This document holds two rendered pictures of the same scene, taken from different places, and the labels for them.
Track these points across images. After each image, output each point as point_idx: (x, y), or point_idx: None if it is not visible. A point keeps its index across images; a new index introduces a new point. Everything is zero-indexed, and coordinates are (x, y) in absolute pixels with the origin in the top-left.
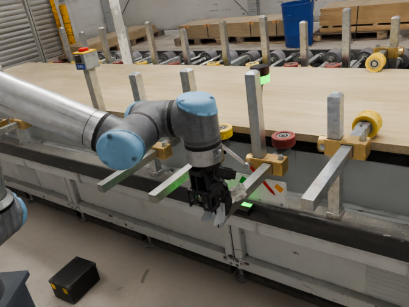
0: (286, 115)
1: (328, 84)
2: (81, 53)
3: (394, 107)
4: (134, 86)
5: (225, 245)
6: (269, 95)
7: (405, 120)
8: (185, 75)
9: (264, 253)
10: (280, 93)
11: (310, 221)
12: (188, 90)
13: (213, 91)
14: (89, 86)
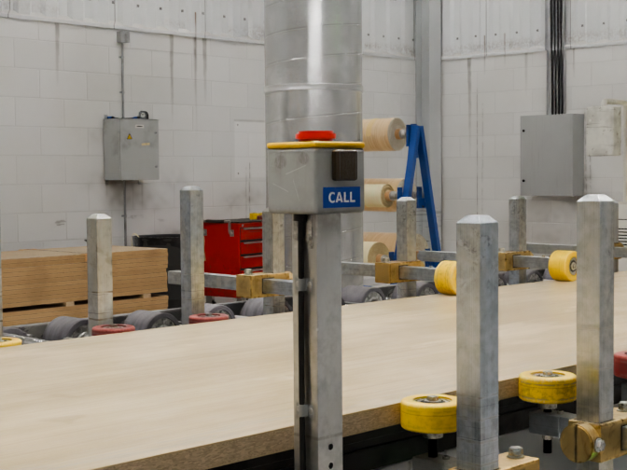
0: (515, 351)
1: (349, 327)
2: (360, 145)
3: (552, 322)
4: (490, 258)
5: None
6: (349, 350)
7: (620, 324)
8: (610, 210)
9: None
10: (351, 345)
11: None
12: (611, 249)
13: (204, 372)
14: (327, 285)
